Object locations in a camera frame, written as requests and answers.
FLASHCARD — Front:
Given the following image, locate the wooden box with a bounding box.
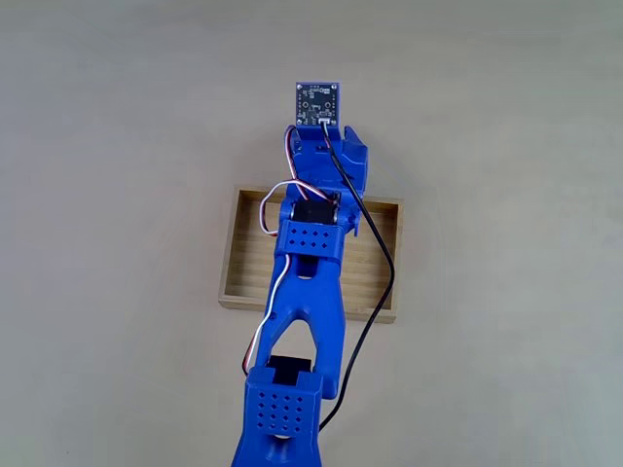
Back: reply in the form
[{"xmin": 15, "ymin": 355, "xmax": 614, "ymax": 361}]
[{"xmin": 217, "ymin": 186, "xmax": 405, "ymax": 326}]

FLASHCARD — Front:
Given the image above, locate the short white-red servo cable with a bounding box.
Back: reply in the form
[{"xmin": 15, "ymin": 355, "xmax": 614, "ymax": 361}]
[{"xmin": 283, "ymin": 125, "xmax": 317, "ymax": 201}]

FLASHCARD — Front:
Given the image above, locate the long white-red servo cable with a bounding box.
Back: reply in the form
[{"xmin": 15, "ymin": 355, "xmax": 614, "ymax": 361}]
[{"xmin": 241, "ymin": 179, "xmax": 342, "ymax": 378}]

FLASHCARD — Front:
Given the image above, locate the camera circuit board, blue mount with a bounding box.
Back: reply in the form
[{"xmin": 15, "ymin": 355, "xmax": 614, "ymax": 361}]
[{"xmin": 294, "ymin": 81, "xmax": 343, "ymax": 129}]

